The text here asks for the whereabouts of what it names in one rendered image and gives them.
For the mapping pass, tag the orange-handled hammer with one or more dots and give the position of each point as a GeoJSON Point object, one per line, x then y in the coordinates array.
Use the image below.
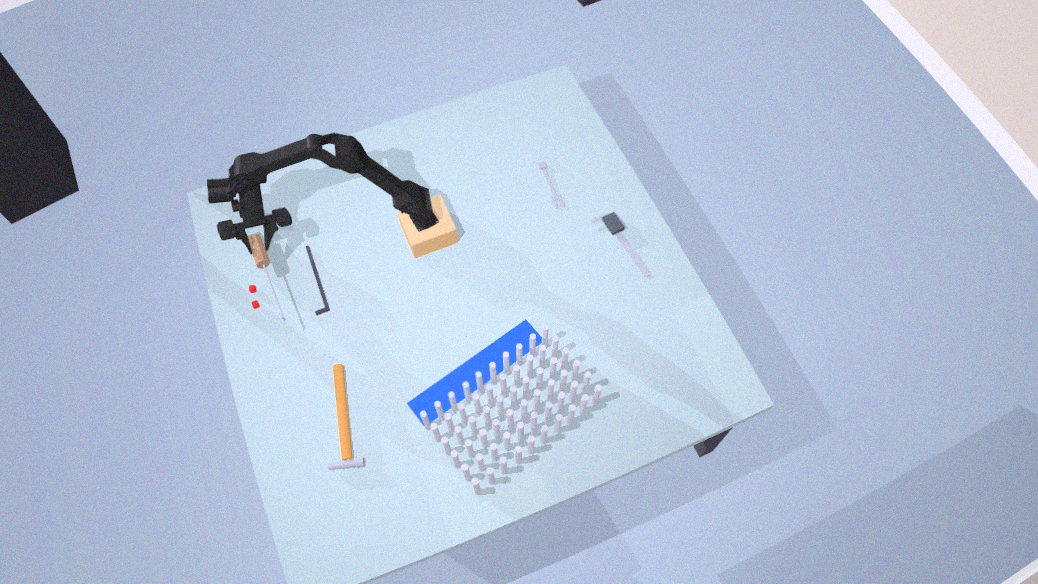
{"type": "Point", "coordinates": [343, 424]}

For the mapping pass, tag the blue tape strip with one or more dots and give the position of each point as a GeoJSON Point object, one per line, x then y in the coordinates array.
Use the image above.
{"type": "Point", "coordinates": [466, 372]}

